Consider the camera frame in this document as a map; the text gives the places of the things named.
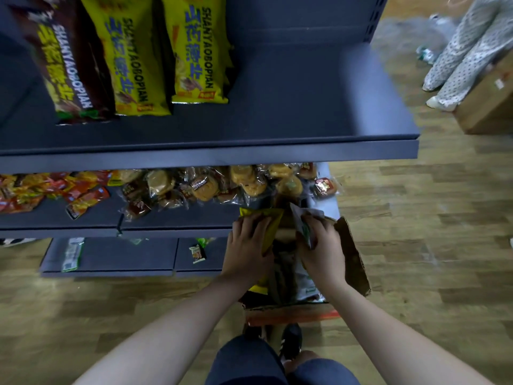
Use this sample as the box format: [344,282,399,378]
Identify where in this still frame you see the clear plastic water bottle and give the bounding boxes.
[416,45,438,65]

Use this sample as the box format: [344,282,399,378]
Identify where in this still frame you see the person's left hand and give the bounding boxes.
[221,212,275,289]

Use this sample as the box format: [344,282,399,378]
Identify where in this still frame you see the pile of red orange packets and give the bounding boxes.
[0,171,113,220]

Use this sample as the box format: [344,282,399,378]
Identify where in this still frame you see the pile of wrapped buns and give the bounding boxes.
[108,163,320,221]

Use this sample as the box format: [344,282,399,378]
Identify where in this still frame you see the white snack packet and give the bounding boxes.
[289,203,325,250]

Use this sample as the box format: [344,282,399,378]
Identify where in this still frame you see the brown cardboard box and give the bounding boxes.
[238,208,372,327]

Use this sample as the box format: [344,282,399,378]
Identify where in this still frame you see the dark blue shorts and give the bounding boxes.
[204,335,361,385]

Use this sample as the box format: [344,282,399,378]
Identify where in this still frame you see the pile of white snacks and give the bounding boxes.
[294,268,321,303]

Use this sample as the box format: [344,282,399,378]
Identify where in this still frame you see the sealed brown shipping carton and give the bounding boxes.
[453,50,513,136]

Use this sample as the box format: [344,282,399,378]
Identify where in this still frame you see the brown snack packet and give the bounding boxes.
[10,0,117,126]

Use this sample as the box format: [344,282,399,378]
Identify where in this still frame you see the person's right shoe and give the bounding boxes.
[279,324,304,361]

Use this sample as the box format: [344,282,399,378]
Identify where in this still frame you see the red label pastry packet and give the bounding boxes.
[312,176,339,199]

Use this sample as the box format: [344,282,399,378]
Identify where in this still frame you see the person's left forearm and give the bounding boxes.
[74,274,249,385]

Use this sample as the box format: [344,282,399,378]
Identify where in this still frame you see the dark blue metal shelf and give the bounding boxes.
[0,0,421,277]

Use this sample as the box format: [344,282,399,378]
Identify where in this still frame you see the person's right leg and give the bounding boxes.
[282,350,320,375]

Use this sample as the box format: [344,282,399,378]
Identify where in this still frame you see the person's right forearm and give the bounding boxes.
[324,284,494,385]

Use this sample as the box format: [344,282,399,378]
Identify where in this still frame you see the person's right hand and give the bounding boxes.
[296,214,346,295]

